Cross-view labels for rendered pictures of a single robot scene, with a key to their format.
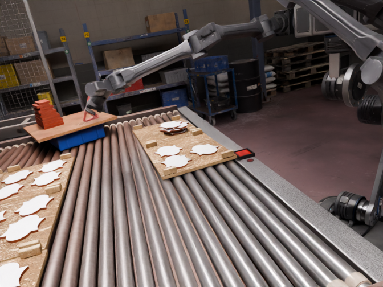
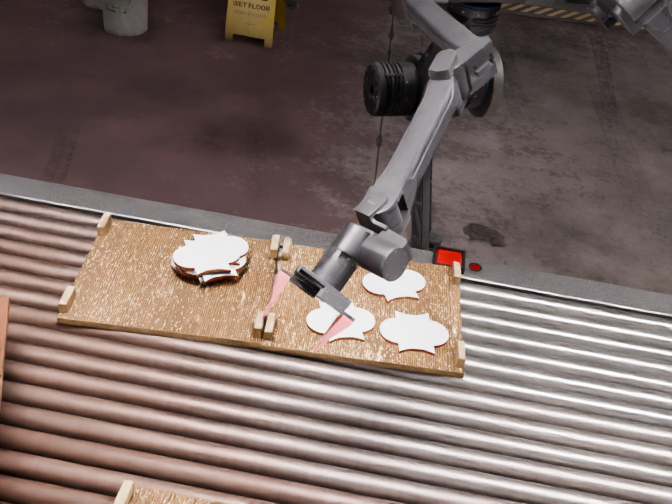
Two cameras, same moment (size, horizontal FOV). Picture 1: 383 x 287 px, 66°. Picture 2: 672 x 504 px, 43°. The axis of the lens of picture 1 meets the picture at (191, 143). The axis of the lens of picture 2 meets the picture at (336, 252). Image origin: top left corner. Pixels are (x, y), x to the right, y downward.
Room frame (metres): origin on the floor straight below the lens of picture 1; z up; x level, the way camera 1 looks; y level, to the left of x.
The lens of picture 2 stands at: (1.07, 1.41, 2.10)
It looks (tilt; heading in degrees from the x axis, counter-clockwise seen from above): 36 degrees down; 286
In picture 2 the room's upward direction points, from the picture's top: 8 degrees clockwise
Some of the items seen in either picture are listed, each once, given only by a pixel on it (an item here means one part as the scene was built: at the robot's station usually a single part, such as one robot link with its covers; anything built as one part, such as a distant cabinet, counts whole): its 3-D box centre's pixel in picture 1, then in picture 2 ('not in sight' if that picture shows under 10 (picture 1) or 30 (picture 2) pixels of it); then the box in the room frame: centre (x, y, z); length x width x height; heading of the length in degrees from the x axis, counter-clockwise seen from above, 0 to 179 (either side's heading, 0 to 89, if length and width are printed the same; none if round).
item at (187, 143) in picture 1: (186, 152); (367, 305); (1.37, 0.03, 0.93); 0.41 x 0.35 x 0.02; 16
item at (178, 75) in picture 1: (173, 75); not in sight; (6.00, 0.13, 0.76); 0.50 x 0.36 x 0.24; 111
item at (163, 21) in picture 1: (160, 23); not in sight; (5.98, 0.20, 1.74); 0.50 x 0.38 x 0.32; 105
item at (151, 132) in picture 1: (165, 132); (177, 279); (1.77, 0.15, 0.93); 0.41 x 0.35 x 0.02; 17
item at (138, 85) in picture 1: (123, 83); not in sight; (5.77, 1.08, 0.78); 0.66 x 0.45 x 0.28; 105
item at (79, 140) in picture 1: (74, 132); not in sight; (1.96, 0.76, 0.97); 0.31 x 0.31 x 0.10; 34
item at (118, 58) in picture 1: (118, 58); not in sight; (5.80, 1.09, 1.26); 0.49 x 0.38 x 0.34; 112
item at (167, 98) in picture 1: (173, 97); not in sight; (6.02, 0.21, 0.32); 0.50 x 0.41 x 0.37; 101
